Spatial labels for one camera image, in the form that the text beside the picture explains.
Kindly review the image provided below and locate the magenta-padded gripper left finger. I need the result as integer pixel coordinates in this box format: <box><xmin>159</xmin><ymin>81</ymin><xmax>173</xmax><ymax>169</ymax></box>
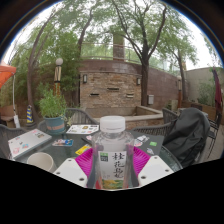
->
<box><xmin>53</xmin><ymin>148</ymin><xmax>97</xmax><ymax>190</ymax></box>

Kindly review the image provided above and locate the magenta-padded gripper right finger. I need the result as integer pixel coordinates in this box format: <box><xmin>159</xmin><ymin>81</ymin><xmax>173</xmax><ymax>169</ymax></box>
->
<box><xmin>131</xmin><ymin>146</ymin><xmax>174</xmax><ymax>189</ymax></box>

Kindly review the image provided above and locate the clear white-capped drink bottle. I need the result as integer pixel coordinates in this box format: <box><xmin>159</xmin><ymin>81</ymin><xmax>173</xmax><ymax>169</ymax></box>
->
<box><xmin>91</xmin><ymin>115</ymin><xmax>135</xmax><ymax>191</ymax></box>

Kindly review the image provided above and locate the stone water basin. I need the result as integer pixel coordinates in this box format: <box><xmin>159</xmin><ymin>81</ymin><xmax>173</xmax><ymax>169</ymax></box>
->
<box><xmin>84</xmin><ymin>105</ymin><xmax>164</xmax><ymax>123</ymax></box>

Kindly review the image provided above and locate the yellow sticker card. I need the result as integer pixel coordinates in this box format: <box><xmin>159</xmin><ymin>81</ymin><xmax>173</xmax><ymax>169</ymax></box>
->
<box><xmin>75</xmin><ymin>143</ymin><xmax>93</xmax><ymax>156</ymax></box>

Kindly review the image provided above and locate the black laptop with stickers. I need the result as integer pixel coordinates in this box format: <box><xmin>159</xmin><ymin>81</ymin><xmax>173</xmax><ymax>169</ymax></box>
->
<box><xmin>128</xmin><ymin>131</ymin><xmax>165</xmax><ymax>158</ymax></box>

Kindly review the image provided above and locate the small colourful sticker card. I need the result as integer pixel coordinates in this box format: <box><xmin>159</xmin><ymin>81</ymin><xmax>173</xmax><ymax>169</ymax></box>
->
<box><xmin>52</xmin><ymin>138</ymin><xmax>74</xmax><ymax>148</ymax></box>

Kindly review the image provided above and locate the white ceramic mug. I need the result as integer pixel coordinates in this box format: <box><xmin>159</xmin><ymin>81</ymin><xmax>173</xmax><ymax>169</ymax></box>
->
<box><xmin>26</xmin><ymin>151</ymin><xmax>58</xmax><ymax>174</ymax></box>

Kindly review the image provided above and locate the white sticker sheet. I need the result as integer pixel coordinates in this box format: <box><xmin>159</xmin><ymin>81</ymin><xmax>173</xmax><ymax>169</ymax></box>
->
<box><xmin>65</xmin><ymin>124</ymin><xmax>100</xmax><ymax>135</ymax></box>

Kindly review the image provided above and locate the black jacket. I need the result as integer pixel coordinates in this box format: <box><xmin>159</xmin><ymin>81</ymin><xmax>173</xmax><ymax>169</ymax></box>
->
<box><xmin>162</xmin><ymin>107</ymin><xmax>211</xmax><ymax>168</ymax></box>

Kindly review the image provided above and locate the silver laptop with stickers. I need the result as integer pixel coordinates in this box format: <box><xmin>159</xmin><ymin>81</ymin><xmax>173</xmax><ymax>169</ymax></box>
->
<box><xmin>7</xmin><ymin>128</ymin><xmax>53</xmax><ymax>160</ymax></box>

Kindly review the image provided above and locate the green plant in teal pot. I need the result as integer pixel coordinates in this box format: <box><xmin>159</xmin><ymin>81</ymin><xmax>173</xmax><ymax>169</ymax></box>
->
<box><xmin>37</xmin><ymin>86</ymin><xmax>69</xmax><ymax>134</ymax></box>

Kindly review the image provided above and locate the yellow and blue striped cone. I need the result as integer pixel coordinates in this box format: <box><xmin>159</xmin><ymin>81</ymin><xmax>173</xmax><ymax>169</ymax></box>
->
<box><xmin>25</xmin><ymin>104</ymin><xmax>35</xmax><ymax>124</ymax></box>

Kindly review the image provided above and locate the black folding chair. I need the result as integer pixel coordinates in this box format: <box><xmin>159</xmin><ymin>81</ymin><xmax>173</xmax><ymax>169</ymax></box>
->
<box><xmin>207</xmin><ymin>113</ymin><xmax>223</xmax><ymax>158</ymax></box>

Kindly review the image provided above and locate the white canopy base weight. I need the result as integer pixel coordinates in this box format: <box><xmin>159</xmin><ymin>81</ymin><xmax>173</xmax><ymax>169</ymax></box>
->
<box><xmin>13</xmin><ymin>114</ymin><xmax>21</xmax><ymax>129</ymax></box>

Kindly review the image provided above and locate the dark-trunked tree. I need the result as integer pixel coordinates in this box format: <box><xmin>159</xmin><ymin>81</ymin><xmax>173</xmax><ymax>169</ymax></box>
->
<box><xmin>106</xmin><ymin>0</ymin><xmax>188</xmax><ymax>108</ymax></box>

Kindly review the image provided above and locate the leaning grey-trunked tree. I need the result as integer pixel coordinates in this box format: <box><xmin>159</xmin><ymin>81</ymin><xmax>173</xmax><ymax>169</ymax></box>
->
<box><xmin>24</xmin><ymin>9</ymin><xmax>68</xmax><ymax>126</ymax></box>

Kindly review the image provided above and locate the closed red parasol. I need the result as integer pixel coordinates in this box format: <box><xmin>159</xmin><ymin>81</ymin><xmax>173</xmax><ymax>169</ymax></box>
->
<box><xmin>213</xmin><ymin>66</ymin><xmax>224</xmax><ymax>113</ymax></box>

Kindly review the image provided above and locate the orange canopy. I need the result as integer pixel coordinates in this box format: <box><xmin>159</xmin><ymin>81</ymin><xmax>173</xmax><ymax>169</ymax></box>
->
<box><xmin>0</xmin><ymin>63</ymin><xmax>17</xmax><ymax>89</ymax></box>

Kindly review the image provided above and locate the striped globe lamp post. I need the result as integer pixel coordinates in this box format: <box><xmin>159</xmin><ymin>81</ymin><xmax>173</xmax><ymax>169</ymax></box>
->
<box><xmin>53</xmin><ymin>57</ymin><xmax>64</xmax><ymax>98</ymax></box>

